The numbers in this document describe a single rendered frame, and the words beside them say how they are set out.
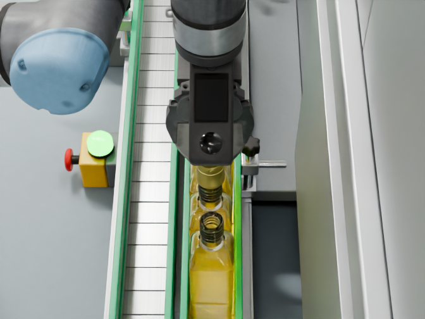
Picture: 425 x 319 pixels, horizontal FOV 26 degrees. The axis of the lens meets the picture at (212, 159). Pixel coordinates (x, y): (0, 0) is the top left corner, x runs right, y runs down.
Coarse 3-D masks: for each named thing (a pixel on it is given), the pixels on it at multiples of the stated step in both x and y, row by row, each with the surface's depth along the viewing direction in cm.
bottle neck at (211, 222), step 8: (208, 216) 111; (216, 216) 111; (200, 224) 110; (208, 224) 113; (216, 224) 112; (200, 232) 112; (208, 232) 110; (216, 232) 110; (200, 240) 113; (208, 240) 111; (216, 240) 112; (208, 248) 113; (216, 248) 113
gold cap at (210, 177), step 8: (200, 168) 109; (208, 168) 108; (216, 168) 109; (224, 168) 111; (200, 176) 110; (208, 176) 110; (216, 176) 110; (224, 176) 112; (200, 184) 112; (208, 184) 111; (216, 184) 111
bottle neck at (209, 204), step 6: (204, 192) 114; (210, 192) 113; (216, 192) 114; (204, 198) 114; (210, 198) 114; (216, 198) 115; (204, 204) 116; (210, 204) 115; (216, 204) 116; (210, 210) 117
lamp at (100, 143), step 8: (96, 136) 153; (104, 136) 153; (88, 144) 153; (96, 144) 152; (104, 144) 153; (112, 144) 154; (88, 152) 155; (96, 152) 153; (104, 152) 153; (112, 152) 155
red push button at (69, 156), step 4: (68, 148) 158; (68, 152) 157; (72, 152) 159; (68, 156) 156; (72, 156) 158; (76, 156) 158; (68, 160) 156; (72, 160) 158; (76, 160) 158; (68, 164) 156; (72, 164) 158; (76, 164) 158; (68, 168) 157; (72, 168) 159
